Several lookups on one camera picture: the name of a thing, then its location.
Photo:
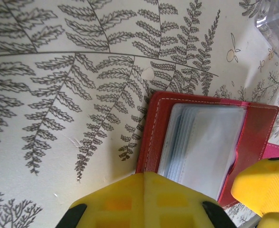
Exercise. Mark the red leather card holder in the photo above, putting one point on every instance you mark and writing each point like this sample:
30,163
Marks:
158,133

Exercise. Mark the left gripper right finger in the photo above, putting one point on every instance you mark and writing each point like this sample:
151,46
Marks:
177,209

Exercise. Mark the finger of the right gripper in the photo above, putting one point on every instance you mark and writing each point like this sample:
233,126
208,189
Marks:
267,187

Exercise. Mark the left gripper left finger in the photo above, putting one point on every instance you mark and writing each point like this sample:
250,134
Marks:
110,206

